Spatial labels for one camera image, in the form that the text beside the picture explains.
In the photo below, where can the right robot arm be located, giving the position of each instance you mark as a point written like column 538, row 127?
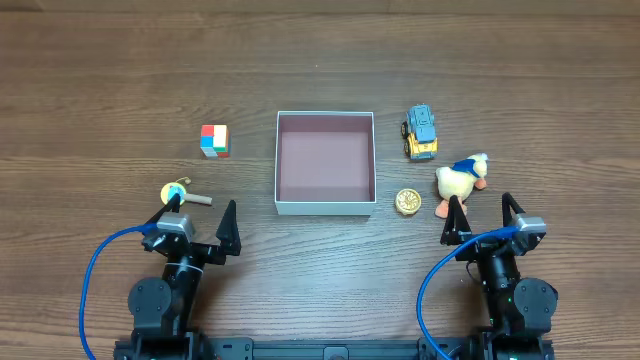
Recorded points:
column 520, row 309

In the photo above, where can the yellow plush duck blue scarf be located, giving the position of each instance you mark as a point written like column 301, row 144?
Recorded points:
column 459, row 180

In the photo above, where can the multicoloured puzzle cube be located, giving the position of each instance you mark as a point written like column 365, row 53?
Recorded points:
column 215, row 141

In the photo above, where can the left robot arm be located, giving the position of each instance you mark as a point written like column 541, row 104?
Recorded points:
column 162, row 306

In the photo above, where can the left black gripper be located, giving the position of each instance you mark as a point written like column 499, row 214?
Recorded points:
column 194, row 250

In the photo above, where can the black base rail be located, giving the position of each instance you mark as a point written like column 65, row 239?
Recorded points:
column 247, row 348

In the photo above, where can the round gold coin toy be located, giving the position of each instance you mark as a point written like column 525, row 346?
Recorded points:
column 408, row 201

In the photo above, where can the yellow blue toy truck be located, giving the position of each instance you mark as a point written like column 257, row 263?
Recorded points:
column 419, row 133

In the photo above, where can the yellow disc wooden handle toy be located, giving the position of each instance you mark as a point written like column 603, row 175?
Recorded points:
column 179, row 188

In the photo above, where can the white box maroon interior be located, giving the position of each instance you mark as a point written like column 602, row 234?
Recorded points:
column 325, row 163

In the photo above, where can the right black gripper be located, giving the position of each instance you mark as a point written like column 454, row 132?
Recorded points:
column 486, row 245

